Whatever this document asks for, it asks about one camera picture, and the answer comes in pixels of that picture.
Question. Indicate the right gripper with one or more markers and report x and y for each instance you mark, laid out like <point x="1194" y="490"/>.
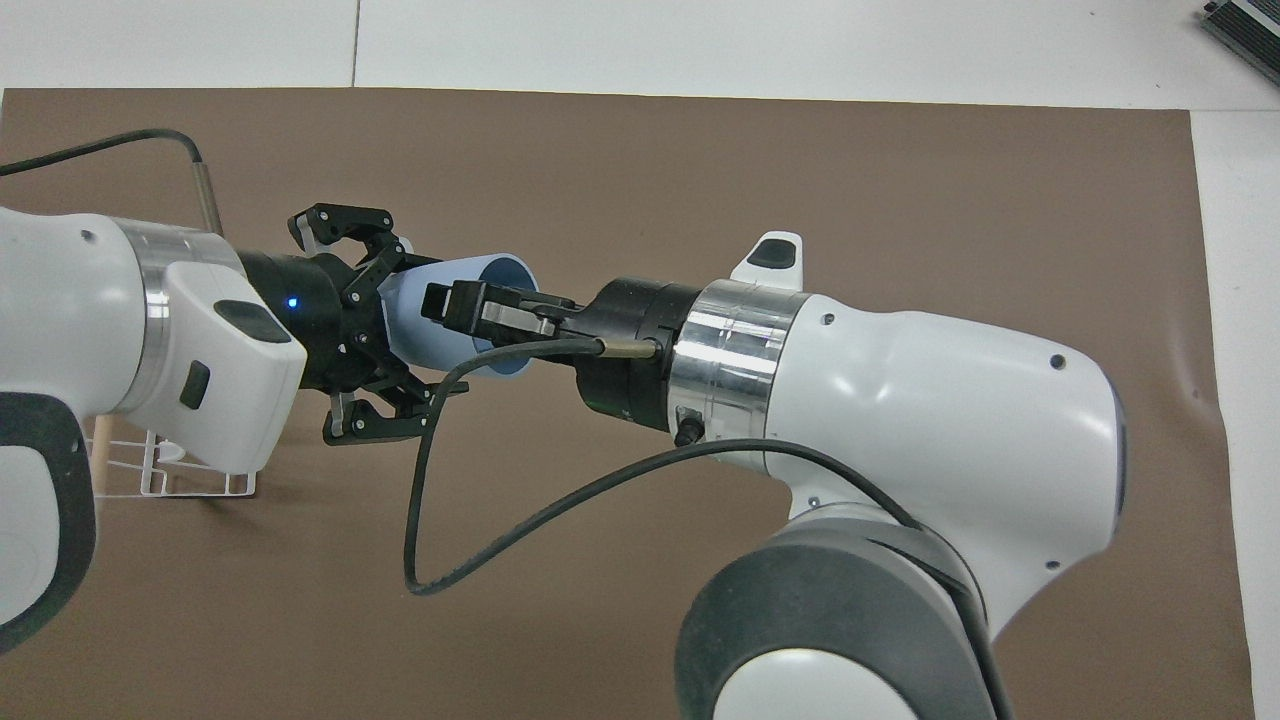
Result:
<point x="630" y="350"/>

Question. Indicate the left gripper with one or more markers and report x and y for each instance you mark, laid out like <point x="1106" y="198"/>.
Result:
<point x="312" y="320"/>

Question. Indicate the light blue cup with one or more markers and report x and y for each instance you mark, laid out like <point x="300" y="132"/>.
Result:
<point x="445" y="350"/>

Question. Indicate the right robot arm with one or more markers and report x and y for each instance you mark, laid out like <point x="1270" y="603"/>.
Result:
<point x="950" y="420"/>

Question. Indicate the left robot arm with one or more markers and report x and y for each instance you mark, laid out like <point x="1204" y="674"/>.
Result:
<point x="70" y="320"/>

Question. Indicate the dark metal device box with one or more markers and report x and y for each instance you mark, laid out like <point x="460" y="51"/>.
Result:
<point x="1250" y="25"/>

